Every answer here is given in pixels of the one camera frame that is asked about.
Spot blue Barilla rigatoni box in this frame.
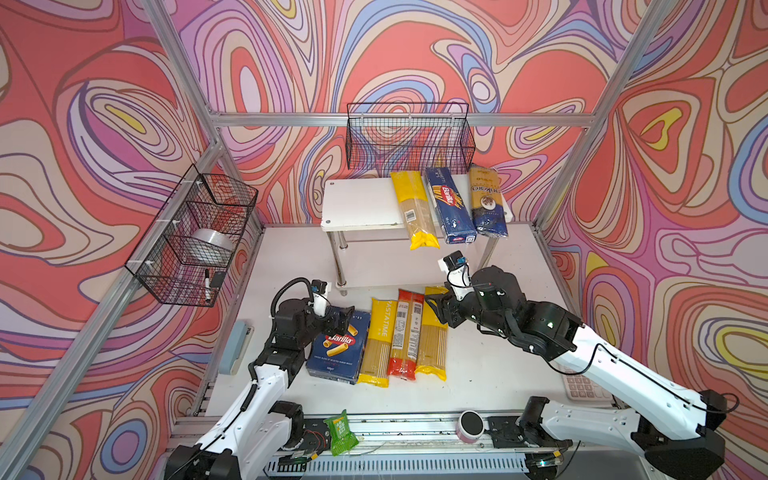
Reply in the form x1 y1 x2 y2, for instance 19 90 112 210
305 311 371 385

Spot yellow Pastatime spaghetti bag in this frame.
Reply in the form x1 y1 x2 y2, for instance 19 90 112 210
415 301 448 381
358 299 397 388

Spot red spaghetti bag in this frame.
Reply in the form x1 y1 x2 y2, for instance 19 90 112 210
387 290 424 381

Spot blue Barilla spaghetti box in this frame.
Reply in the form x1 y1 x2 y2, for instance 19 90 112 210
425 167 477 244

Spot clear blue spaghetti bag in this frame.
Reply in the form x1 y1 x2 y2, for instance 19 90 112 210
469 165 508 238

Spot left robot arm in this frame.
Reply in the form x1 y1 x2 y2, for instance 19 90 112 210
162 297 355 479

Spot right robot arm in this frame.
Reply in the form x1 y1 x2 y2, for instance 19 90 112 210
425 252 732 479

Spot white two-tier shelf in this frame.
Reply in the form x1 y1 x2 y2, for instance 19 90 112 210
321 178 498 292

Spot light blue stapler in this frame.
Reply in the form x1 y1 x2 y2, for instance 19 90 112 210
218 320 253 375

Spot black marker pen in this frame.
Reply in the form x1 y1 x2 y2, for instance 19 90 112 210
203 269 212 304

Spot white pink calculator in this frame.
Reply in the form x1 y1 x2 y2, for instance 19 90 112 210
561 367 614 406

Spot silver tape roll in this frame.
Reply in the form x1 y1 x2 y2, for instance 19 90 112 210
187 228 235 267

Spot green snack packet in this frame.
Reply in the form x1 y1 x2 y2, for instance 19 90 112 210
324 410 359 456

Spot small round speaker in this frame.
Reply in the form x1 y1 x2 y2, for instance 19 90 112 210
455 410 485 444

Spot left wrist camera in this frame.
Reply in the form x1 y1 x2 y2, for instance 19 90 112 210
310 280 330 318

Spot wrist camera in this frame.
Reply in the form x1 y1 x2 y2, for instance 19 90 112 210
310 280 330 318
438 250 472 301

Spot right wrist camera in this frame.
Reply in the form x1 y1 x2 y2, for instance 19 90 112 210
438 250 472 301

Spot left black wire basket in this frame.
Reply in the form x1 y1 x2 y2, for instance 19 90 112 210
125 166 258 307

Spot black wire basket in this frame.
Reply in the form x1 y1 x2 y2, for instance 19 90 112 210
125 166 258 307
345 100 476 177

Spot back black wire basket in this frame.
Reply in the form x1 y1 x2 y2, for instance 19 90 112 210
345 100 476 177

